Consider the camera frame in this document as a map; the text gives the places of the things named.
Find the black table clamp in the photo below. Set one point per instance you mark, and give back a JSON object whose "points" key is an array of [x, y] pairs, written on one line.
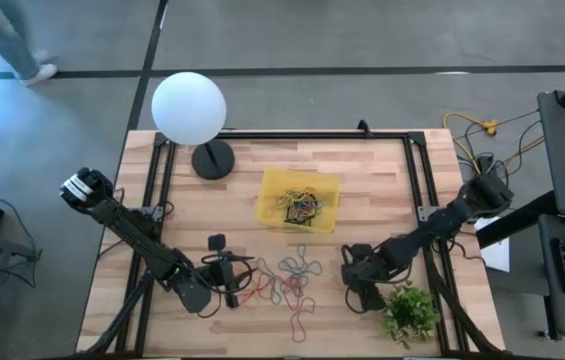
{"points": [[363, 127]]}

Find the blue rubber band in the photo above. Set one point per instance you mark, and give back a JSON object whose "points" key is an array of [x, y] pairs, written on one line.
{"points": [[314, 205], [302, 265], [276, 299]]}

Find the green potted plant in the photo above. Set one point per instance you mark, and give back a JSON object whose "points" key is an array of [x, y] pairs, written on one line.
{"points": [[412, 312]]}

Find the person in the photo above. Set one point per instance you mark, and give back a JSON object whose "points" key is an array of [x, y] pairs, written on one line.
{"points": [[7, 40]]}

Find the black aluminium table frame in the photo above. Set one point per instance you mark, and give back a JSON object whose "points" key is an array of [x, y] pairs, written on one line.
{"points": [[287, 135]]}

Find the long red rubber band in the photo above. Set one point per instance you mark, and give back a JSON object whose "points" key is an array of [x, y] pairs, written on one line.
{"points": [[298, 340]]}

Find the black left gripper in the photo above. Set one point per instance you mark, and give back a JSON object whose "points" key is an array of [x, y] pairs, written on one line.
{"points": [[222, 277]]}

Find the white paper sheet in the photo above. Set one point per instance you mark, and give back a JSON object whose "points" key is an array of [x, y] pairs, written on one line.
{"points": [[497, 252]]}

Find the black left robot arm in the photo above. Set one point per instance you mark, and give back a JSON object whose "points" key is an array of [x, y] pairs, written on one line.
{"points": [[152, 252]]}

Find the black diagonal beam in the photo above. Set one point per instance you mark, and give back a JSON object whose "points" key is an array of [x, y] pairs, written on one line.
{"points": [[517, 222]]}

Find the black wavy hair band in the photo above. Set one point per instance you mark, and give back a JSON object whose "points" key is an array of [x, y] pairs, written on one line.
{"points": [[294, 220]]}

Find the yellow translucent plastic bin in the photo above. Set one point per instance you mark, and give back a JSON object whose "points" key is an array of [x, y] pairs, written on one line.
{"points": [[327, 182]]}

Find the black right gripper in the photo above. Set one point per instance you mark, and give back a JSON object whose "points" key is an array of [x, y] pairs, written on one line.
{"points": [[372, 272]]}

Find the white globe table lamp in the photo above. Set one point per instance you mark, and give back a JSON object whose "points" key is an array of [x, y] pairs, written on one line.
{"points": [[189, 107]]}

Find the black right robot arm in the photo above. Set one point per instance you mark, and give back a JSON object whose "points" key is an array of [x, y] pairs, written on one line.
{"points": [[437, 225]]}

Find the black power adapter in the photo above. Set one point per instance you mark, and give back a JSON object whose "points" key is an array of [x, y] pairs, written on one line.
{"points": [[485, 162]]}

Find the yellow rubber band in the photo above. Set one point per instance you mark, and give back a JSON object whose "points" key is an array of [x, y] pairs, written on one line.
{"points": [[302, 192], [284, 197]]}

